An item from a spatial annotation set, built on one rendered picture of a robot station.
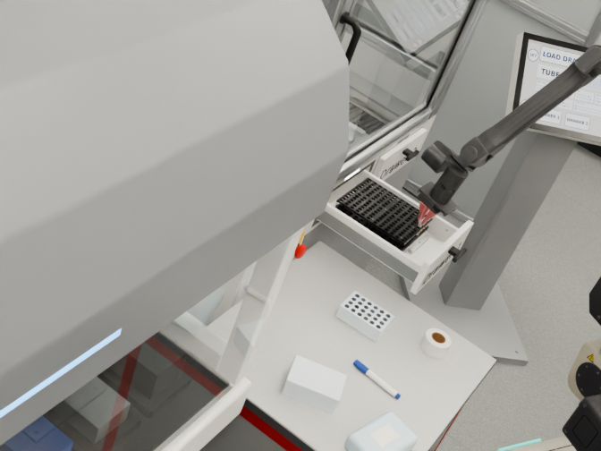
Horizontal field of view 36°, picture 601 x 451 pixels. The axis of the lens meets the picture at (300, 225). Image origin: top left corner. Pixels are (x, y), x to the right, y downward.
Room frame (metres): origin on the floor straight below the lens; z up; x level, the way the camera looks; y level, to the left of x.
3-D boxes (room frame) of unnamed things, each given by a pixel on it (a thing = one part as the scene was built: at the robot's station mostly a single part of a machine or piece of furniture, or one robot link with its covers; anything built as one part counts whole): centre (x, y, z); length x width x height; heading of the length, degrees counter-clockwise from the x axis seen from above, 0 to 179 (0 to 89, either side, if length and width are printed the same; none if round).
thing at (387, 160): (2.48, -0.20, 0.87); 0.29 x 0.02 x 0.11; 159
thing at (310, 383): (1.53, -0.16, 0.79); 0.13 x 0.09 x 0.05; 89
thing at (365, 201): (2.14, -0.20, 0.87); 0.22 x 0.18 x 0.06; 69
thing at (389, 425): (1.44, -0.34, 0.78); 0.15 x 0.10 x 0.04; 146
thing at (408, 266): (2.15, -0.19, 0.86); 0.40 x 0.26 x 0.06; 69
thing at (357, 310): (1.83, -0.24, 0.78); 0.12 x 0.08 x 0.04; 71
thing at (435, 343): (1.83, -0.43, 0.78); 0.07 x 0.07 x 0.04
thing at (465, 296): (3.00, -0.73, 0.51); 0.50 x 0.45 x 1.02; 19
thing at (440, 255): (2.07, -0.39, 0.87); 0.29 x 0.02 x 0.11; 159
